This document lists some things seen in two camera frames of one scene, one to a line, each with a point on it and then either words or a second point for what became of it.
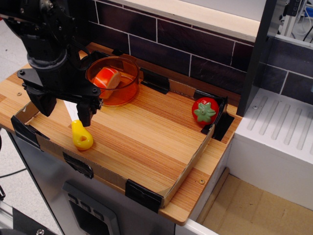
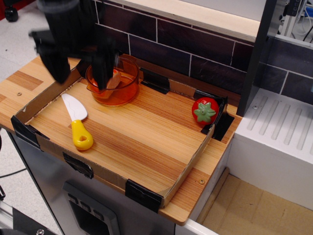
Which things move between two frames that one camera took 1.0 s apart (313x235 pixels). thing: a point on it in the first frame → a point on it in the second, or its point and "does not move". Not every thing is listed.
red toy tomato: x=205 y=110 does not move
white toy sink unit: x=272 y=147 does not move
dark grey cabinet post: x=267 y=8 does not move
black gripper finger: x=45 y=104 → x=58 y=65
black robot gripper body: x=56 y=73 → x=73 y=31
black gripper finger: x=85 y=111 → x=102 y=65
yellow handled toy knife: x=82 y=139 does not move
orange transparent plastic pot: x=117 y=78 does not move
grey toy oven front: x=82 y=205 does not move
